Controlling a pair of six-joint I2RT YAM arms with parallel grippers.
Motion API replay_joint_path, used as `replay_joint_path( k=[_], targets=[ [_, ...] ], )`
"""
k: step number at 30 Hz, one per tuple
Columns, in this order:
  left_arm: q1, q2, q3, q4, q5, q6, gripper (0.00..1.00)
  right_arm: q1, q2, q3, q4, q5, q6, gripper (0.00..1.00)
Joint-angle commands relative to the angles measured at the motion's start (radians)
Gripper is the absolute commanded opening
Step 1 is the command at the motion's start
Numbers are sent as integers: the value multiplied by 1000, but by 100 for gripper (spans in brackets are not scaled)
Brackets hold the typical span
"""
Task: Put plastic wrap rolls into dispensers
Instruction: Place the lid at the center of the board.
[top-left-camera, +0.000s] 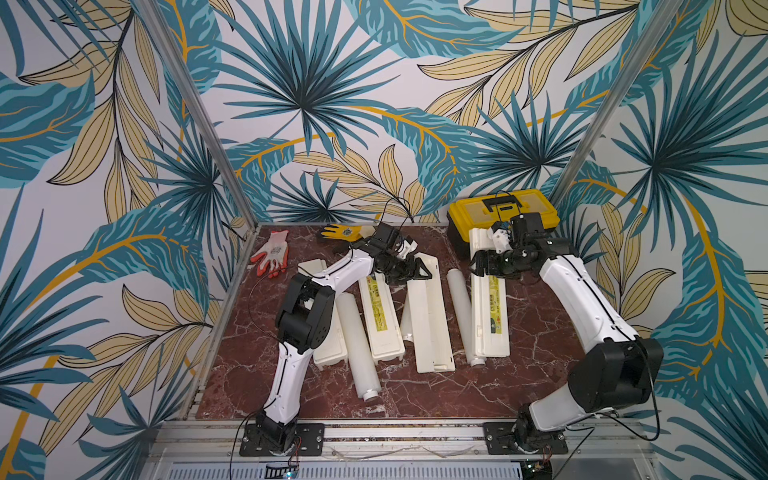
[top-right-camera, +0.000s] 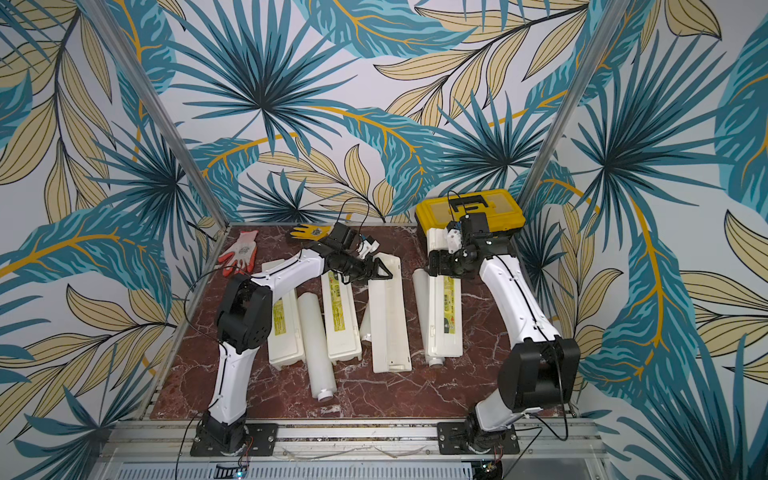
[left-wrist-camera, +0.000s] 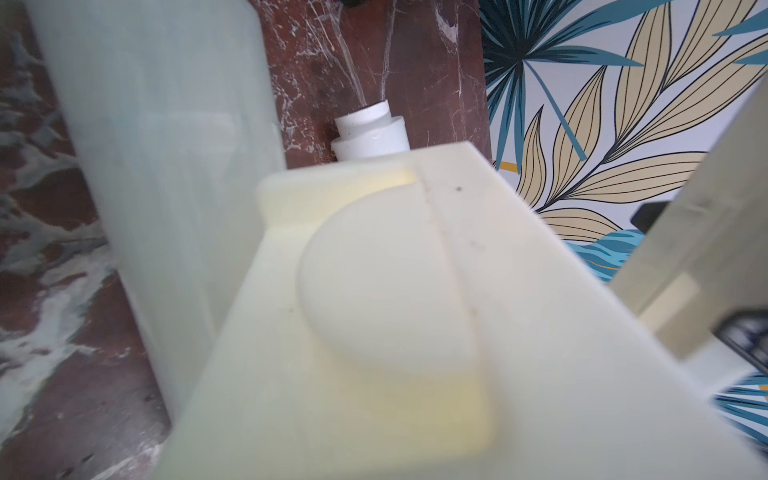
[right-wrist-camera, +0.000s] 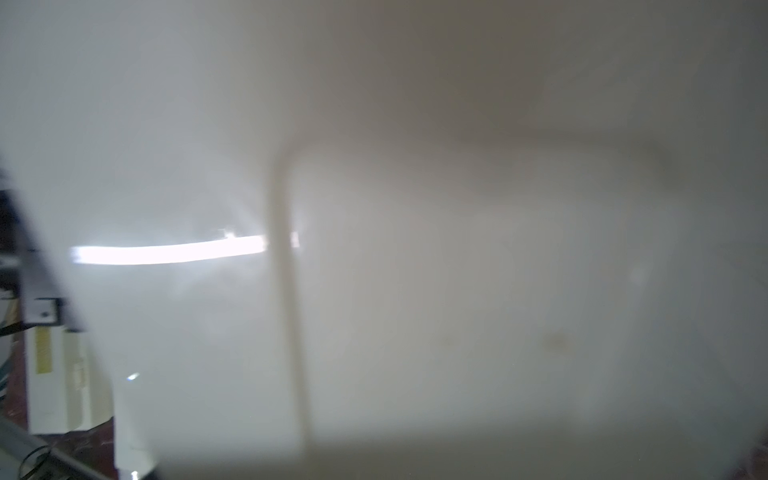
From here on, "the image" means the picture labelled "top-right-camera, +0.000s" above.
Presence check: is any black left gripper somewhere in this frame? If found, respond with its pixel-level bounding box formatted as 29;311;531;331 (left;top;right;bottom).
337;250;393;285

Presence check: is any plastic wrap roll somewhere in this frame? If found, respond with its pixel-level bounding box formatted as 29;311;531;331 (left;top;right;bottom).
359;310;371;342
412;269;444;367
298;292;337;402

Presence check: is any white dispenser base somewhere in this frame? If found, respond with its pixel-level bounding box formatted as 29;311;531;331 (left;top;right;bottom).
368;253;412;373

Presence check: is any white dispenser lid yellow label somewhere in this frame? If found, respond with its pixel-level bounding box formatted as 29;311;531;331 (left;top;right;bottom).
427;275;463;358

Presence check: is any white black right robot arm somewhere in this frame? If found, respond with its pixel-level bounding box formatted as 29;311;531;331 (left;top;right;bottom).
426;213;581;435

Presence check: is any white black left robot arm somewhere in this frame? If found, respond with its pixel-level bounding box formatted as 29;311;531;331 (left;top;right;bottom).
203;223;393;427

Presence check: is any middle white wrap dispenser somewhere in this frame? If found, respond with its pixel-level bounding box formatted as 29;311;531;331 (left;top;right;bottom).
321;271;362;365

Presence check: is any white wrap dispenser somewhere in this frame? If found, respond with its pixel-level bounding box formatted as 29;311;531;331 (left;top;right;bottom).
321;271;362;365
268;289;306;370

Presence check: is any left white wrap dispenser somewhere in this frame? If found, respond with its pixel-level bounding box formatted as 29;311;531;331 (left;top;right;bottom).
268;289;306;370

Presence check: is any yellow black work glove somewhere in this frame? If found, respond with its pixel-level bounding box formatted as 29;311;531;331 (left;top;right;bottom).
288;224;332;241

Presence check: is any yellow black toolbox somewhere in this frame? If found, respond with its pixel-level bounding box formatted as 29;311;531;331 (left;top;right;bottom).
415;189;526;253

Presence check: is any red white work glove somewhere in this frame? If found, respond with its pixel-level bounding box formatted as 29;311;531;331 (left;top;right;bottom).
217;230;258;277

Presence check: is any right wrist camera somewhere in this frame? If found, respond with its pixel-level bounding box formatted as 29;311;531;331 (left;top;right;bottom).
445;221;463;254

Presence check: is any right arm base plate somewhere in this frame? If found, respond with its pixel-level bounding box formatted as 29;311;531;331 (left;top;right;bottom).
436;421;520;455

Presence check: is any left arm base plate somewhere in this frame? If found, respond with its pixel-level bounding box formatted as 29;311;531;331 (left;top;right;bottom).
190;420;278;459

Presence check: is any aluminium front rail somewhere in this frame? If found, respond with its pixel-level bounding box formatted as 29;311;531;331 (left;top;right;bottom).
98;418;608;464

